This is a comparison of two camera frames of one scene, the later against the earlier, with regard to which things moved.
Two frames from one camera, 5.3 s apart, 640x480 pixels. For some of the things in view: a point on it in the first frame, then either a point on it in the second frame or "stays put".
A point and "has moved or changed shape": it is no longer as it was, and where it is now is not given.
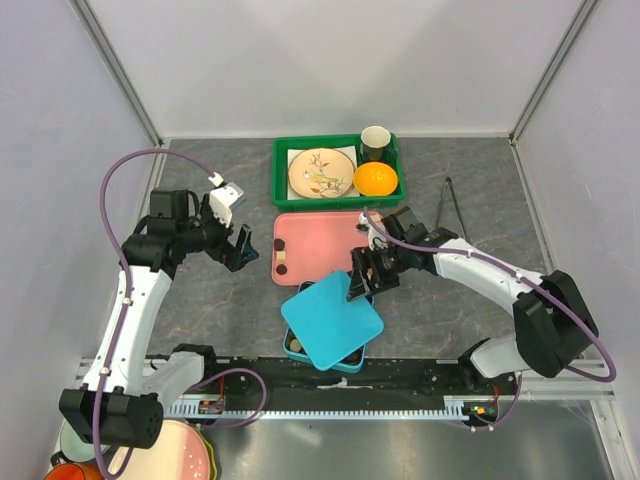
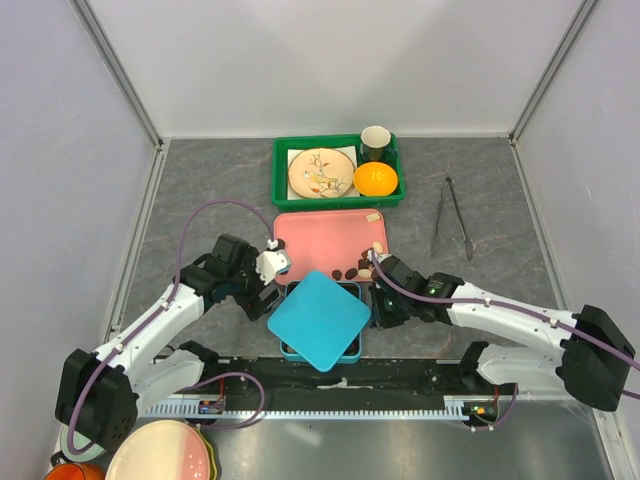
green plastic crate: (279, 176) stays put
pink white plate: (183, 453) stays put
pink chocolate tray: (310, 246) stays put
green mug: (376, 144) stays put
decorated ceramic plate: (321, 172) stays put
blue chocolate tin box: (353, 362) has moved or changed shape
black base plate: (381, 377) stays put
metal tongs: (449, 180) stays put
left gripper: (233, 256) → (253, 305)
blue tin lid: (328, 325) has moved or changed shape
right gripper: (360, 284) → (379, 318)
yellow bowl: (375, 179) stays put
